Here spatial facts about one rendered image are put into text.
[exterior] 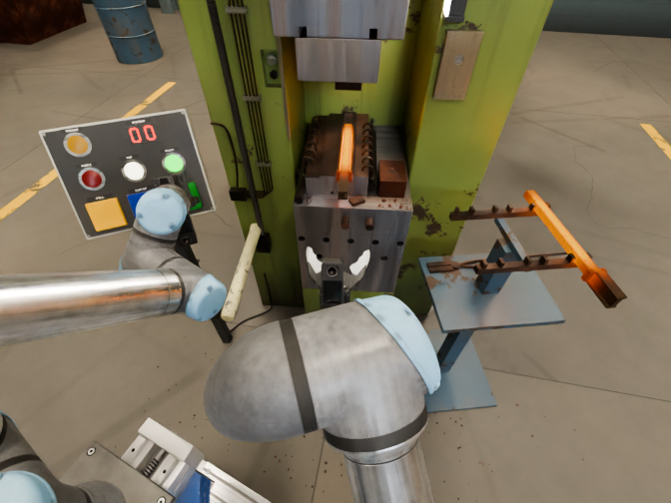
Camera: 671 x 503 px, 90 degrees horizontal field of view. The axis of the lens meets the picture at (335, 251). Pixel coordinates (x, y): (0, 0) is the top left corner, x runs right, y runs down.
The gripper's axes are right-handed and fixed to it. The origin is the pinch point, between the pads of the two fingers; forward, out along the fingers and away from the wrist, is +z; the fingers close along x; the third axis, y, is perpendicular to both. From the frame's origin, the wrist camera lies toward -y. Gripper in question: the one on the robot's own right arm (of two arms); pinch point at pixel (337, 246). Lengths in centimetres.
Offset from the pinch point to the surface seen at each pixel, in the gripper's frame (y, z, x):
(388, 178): 2.1, 32.3, 14.0
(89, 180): -9, 10, -65
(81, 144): -16, 15, -65
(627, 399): 100, 5, 135
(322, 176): 1.3, 30.7, -6.9
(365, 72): -29.4, 30.7, 4.5
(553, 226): 5, 17, 61
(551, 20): 86, 591, 305
